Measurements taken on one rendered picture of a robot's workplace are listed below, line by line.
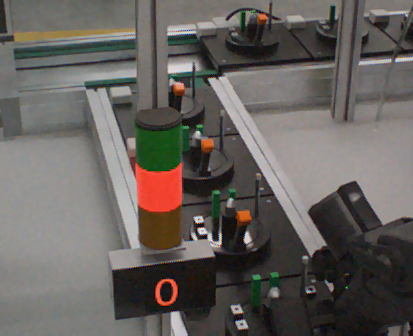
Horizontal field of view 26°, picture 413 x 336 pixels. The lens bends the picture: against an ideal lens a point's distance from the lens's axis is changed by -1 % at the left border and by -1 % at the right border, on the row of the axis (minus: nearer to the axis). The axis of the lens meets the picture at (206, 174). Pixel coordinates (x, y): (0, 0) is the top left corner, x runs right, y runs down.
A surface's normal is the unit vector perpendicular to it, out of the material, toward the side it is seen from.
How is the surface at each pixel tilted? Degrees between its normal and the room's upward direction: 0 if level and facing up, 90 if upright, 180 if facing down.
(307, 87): 90
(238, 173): 0
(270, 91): 90
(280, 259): 0
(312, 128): 0
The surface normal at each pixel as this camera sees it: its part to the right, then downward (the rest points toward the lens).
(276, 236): 0.01, -0.86
